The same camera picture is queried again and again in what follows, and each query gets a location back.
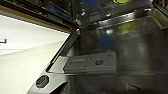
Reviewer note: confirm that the white kitchen counter unit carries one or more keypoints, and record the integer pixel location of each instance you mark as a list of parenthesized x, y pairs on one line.
[(30, 33)]

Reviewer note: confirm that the open black dishwasher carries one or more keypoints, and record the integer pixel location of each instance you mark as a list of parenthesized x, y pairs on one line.
[(110, 43)]

